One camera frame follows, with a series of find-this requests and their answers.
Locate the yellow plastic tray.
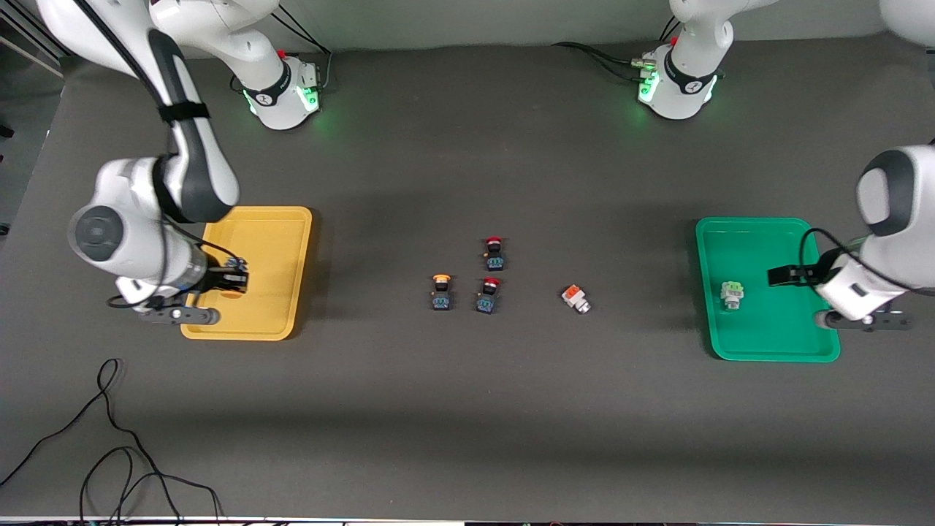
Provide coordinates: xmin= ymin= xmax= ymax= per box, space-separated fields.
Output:
xmin=180 ymin=206 xmax=313 ymax=342

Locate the green plastic tray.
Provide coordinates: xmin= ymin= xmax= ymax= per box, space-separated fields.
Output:
xmin=695 ymin=217 xmax=842 ymax=363

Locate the black arm base cable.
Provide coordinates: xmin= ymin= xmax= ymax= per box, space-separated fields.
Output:
xmin=552 ymin=42 xmax=651 ymax=81
xmin=230 ymin=4 xmax=333 ymax=92

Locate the black loose cable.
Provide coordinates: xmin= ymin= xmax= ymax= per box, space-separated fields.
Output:
xmin=0 ymin=358 xmax=222 ymax=526

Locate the aluminium frame rail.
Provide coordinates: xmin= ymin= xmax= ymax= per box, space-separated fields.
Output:
xmin=0 ymin=11 xmax=66 ymax=77

